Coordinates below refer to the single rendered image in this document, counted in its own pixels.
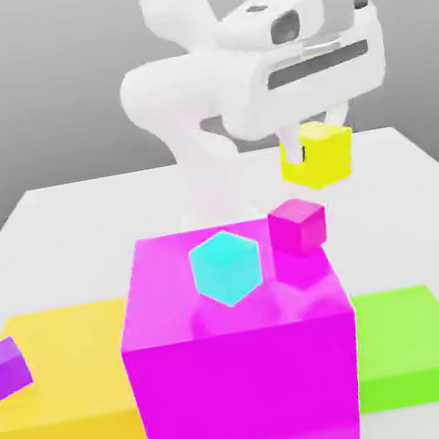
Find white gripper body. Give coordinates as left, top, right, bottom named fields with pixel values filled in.
left=209, top=2, right=397, bottom=147

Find small yellow cube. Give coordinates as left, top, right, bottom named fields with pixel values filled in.
left=272, top=114, right=362, bottom=197

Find small pink cube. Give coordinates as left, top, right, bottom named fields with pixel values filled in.
left=263, top=192, right=333, bottom=261

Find small cyan cube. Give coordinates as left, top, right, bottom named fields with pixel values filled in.
left=185, top=223, right=269, bottom=313

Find small purple cube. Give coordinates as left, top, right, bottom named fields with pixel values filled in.
left=0, top=333, right=37, bottom=402

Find large green box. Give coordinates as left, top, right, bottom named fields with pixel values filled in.
left=339, top=280, right=439, bottom=416

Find large magenta box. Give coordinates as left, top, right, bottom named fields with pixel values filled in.
left=100, top=204, right=379, bottom=439

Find large yellow box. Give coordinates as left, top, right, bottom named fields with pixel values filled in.
left=0, top=295, right=153, bottom=439

